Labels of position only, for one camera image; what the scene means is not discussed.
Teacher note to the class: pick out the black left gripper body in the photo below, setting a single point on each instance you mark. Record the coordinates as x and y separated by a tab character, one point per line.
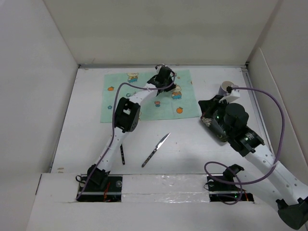
168	82

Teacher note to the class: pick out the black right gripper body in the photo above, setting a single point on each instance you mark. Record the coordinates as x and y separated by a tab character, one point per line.
219	114

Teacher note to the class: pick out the black floral rectangular plate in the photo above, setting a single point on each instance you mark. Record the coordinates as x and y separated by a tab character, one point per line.
212	123

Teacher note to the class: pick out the purple cup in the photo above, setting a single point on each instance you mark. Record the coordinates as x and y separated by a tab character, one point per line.
223	88

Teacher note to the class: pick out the green cartoon print cloth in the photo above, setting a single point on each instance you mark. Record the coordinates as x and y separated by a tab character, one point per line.
175	104

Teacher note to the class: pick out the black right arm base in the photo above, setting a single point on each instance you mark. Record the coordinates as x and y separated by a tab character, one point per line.
228	194

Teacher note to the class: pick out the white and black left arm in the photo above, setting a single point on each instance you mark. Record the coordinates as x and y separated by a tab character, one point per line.
125	118

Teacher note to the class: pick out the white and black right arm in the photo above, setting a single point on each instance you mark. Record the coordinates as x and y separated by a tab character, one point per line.
280	189

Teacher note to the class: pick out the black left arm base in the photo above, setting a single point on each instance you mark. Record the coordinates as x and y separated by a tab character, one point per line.
112	192

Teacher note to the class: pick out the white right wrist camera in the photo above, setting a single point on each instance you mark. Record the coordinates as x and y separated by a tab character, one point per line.
232	94

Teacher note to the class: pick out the knife with patterned handle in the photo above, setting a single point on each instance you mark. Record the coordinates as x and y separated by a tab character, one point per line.
159	144

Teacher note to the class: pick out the silver fork with patterned handle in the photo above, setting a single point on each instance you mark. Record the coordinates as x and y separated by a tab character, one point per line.
122	154

